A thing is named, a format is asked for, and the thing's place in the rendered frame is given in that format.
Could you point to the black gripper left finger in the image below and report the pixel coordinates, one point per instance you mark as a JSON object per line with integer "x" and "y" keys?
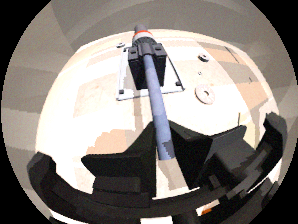
{"x": 139, "y": 160}

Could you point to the grey flat washer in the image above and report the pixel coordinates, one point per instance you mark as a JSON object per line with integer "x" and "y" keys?
{"x": 201, "y": 95}

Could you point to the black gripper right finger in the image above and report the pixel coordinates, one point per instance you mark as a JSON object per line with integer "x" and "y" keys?
{"x": 194, "y": 150}

